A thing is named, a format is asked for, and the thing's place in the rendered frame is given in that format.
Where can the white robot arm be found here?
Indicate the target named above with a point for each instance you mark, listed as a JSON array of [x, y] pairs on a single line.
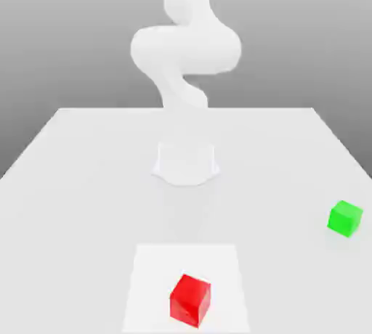
[[186, 49]]

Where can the small green cube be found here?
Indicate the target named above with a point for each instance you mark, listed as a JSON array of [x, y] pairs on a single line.
[[345, 218]]

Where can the small red cube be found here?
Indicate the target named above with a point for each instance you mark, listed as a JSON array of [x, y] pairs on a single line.
[[189, 300]]

